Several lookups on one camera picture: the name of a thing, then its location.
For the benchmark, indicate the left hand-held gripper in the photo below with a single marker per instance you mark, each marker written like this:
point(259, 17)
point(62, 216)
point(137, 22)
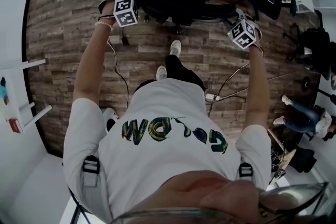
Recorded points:
point(124, 11)

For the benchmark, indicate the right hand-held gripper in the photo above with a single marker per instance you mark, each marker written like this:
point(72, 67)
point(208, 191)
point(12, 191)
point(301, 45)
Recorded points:
point(242, 34)

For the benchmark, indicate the person's right forearm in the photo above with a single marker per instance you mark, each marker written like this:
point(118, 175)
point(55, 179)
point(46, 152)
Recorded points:
point(257, 81)

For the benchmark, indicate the person's left forearm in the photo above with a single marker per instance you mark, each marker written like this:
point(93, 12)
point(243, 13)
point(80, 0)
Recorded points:
point(92, 60)

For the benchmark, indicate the person's left hand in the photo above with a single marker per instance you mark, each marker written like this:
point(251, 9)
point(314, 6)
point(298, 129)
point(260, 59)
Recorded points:
point(106, 9)

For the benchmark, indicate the black wrist band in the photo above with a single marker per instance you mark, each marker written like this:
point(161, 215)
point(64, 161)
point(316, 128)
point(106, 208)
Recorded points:
point(105, 17)

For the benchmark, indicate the person's right white shoe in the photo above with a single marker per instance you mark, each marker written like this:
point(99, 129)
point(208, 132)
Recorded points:
point(175, 47)

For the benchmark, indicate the person's white shoe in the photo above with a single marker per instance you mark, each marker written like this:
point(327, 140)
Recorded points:
point(175, 47)
point(161, 73)

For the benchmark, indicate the person's left white shoe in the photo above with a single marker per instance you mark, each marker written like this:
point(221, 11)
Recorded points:
point(161, 73)

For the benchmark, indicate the black padded office chair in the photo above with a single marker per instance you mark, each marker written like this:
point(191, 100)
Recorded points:
point(317, 44)

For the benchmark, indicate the black wheeled stand leg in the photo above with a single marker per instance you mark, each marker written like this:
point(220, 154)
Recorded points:
point(305, 85)

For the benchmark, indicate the white headset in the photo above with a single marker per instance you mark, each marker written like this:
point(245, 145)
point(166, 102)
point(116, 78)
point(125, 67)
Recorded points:
point(110, 118)

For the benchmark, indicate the black soft bag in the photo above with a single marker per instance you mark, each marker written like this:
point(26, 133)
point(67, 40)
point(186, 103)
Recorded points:
point(304, 160)

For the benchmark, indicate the small white table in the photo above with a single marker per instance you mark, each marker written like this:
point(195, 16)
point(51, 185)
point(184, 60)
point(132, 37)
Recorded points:
point(13, 102)

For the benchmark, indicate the blue toy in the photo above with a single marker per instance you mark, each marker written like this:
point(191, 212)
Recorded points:
point(3, 91)

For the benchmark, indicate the person's white printed t-shirt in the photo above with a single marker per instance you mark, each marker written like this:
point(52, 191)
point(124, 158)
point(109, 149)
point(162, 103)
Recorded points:
point(157, 165)

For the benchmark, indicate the red box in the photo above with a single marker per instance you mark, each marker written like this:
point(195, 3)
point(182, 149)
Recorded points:
point(15, 126)

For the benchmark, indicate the person's face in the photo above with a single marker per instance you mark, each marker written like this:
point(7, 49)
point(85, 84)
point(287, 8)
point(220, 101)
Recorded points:
point(210, 191)

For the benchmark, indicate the person's glasses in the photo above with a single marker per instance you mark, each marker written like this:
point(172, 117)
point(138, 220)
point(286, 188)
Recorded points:
point(288, 196)

